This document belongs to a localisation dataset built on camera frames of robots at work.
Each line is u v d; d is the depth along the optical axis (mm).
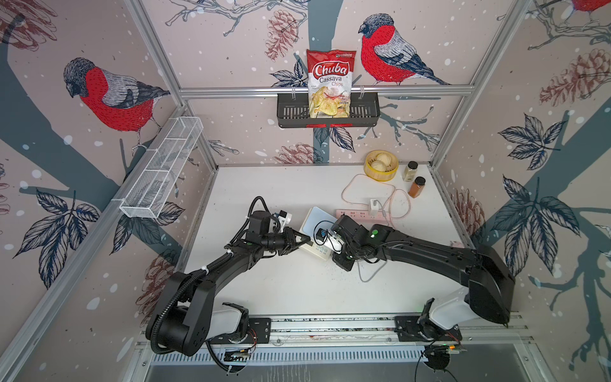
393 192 1100
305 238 799
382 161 1148
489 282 411
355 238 617
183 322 412
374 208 951
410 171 1089
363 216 980
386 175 1115
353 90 910
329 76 854
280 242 744
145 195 713
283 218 812
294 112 944
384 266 873
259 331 734
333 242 704
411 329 729
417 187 1027
